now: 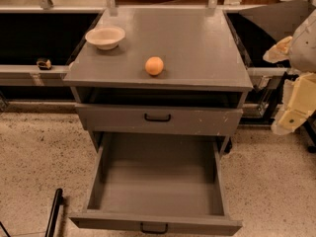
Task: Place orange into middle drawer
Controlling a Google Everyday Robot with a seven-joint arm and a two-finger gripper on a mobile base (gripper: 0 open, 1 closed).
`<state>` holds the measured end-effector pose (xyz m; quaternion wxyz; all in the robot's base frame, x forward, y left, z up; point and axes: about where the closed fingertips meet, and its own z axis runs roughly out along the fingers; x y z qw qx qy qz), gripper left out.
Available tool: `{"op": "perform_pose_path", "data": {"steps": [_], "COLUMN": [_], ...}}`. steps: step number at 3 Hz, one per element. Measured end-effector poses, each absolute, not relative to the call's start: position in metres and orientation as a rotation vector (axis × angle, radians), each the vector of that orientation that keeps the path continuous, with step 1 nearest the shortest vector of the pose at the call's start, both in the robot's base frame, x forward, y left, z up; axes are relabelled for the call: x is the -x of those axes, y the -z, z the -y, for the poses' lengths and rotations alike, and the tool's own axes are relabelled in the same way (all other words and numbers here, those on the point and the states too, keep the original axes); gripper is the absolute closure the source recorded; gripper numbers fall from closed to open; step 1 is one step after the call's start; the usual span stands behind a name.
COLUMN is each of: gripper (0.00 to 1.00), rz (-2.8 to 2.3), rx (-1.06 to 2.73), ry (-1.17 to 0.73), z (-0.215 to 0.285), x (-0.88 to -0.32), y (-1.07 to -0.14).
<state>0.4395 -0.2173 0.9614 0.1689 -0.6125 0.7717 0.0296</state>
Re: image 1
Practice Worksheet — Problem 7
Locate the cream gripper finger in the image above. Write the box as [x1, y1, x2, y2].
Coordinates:
[263, 36, 292, 63]
[271, 73, 316, 135]

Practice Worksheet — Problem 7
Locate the orange fruit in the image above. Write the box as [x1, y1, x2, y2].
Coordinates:
[145, 56, 164, 76]

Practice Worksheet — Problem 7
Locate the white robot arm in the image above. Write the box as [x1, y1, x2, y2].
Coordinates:
[263, 11, 316, 135]

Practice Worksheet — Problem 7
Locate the grey drawer cabinet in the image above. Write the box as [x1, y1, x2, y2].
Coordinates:
[64, 7, 252, 152]

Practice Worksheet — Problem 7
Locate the open grey drawer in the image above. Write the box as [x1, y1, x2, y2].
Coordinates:
[69, 132, 242, 236]

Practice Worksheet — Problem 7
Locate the closed grey drawer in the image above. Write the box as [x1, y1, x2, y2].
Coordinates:
[76, 104, 242, 136]

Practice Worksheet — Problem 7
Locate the cream ceramic bowl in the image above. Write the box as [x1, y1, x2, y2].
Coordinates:
[85, 26, 125, 50]

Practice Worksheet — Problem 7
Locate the small black yellow object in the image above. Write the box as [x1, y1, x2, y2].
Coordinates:
[37, 58, 52, 70]

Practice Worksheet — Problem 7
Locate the black pole bottom left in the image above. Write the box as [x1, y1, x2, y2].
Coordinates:
[44, 188, 63, 237]

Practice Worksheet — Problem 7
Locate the black drawer handle upper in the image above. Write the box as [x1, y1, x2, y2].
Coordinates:
[144, 114, 172, 122]

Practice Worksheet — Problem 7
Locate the black drawer handle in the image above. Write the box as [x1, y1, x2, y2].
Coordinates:
[144, 114, 172, 122]
[140, 222, 169, 235]

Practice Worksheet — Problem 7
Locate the black drawer handle lower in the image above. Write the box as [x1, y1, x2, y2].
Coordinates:
[140, 222, 169, 235]

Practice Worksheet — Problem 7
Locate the grey side shelf rail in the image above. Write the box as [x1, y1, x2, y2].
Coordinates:
[0, 65, 70, 87]

